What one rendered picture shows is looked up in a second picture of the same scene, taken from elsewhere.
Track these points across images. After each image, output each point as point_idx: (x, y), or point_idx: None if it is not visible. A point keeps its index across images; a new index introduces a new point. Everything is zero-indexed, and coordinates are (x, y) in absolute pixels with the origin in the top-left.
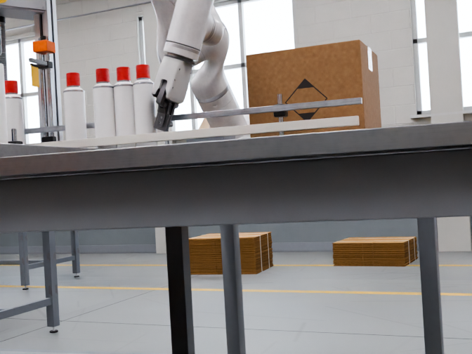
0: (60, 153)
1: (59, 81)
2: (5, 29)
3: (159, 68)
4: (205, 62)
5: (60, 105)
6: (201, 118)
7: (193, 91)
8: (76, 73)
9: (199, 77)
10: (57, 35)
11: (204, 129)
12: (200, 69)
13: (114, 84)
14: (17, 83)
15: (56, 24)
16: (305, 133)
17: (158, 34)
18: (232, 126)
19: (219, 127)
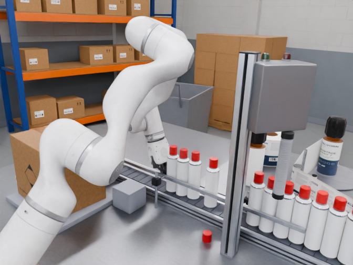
0: (211, 134)
1: (227, 182)
2: (280, 142)
3: (168, 143)
4: (60, 173)
5: (225, 201)
6: (143, 170)
7: (73, 208)
8: (211, 157)
9: (71, 189)
10: (230, 143)
11: (150, 167)
12: (63, 182)
13: (188, 159)
14: (254, 173)
15: (231, 134)
16: (182, 126)
17: (126, 140)
18: (139, 164)
19: (144, 165)
